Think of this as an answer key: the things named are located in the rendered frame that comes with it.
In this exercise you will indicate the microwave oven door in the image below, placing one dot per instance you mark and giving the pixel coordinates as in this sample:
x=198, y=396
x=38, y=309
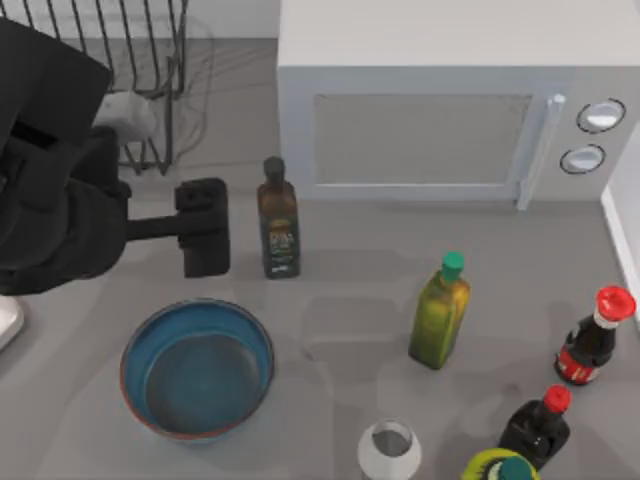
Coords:
x=420, y=140

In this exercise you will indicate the blue bowl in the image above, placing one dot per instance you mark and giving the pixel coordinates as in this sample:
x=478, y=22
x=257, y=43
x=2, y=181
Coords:
x=197, y=370

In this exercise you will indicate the pale grey rounded box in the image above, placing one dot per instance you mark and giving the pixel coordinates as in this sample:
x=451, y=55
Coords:
x=125, y=116

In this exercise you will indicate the dark olive oil bottle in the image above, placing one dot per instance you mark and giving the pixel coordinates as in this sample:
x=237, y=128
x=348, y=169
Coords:
x=279, y=225

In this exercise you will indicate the pale microwave oven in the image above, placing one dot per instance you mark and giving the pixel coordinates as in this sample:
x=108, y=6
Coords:
x=450, y=60

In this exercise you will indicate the green bottle with green cap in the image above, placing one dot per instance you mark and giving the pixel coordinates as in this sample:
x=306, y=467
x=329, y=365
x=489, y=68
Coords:
x=440, y=315

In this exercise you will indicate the white cup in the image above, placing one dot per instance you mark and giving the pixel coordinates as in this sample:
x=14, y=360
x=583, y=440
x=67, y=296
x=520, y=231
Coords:
x=390, y=452

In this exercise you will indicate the yellow bottle with teal cap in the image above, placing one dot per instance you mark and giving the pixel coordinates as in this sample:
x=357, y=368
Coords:
x=500, y=467

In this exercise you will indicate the dark bottle with red label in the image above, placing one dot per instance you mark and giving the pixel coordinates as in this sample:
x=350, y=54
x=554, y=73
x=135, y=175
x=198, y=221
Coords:
x=590, y=340

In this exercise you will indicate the white microwave knob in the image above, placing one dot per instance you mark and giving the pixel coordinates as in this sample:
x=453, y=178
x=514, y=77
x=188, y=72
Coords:
x=581, y=159
x=600, y=116

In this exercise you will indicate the black bottle with red cap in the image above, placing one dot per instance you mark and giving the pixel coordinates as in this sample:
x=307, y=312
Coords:
x=537, y=435

